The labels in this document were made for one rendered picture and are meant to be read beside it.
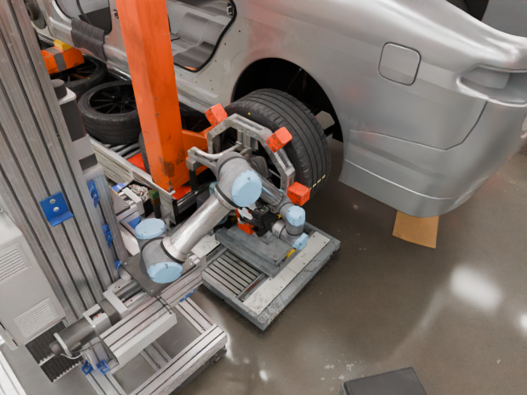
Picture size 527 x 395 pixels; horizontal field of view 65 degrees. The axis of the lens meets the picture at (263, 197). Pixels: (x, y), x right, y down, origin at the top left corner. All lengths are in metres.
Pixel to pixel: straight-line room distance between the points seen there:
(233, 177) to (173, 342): 1.14
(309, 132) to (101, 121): 1.85
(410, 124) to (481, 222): 1.72
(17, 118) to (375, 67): 1.36
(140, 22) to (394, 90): 1.14
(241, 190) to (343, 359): 1.40
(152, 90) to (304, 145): 0.80
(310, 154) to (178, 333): 1.15
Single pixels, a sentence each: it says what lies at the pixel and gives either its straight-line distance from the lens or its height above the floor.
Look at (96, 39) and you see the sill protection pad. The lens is 3.63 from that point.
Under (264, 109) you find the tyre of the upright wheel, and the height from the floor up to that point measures 1.18.
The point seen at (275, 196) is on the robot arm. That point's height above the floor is 1.03.
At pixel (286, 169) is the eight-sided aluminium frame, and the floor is 0.98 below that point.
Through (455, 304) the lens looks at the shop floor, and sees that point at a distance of 2.92.
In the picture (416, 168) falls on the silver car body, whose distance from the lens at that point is 2.04.
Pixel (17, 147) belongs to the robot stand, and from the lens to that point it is 1.40.
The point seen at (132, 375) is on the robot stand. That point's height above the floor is 0.21.
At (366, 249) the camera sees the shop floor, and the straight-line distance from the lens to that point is 3.01.
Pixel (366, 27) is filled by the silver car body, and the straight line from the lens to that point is 1.91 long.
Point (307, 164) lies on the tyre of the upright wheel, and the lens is 2.02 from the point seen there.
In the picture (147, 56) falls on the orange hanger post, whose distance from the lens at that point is 2.11.
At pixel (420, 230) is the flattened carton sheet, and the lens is 3.25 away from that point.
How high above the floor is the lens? 2.20
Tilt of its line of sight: 42 degrees down
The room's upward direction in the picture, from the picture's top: 2 degrees clockwise
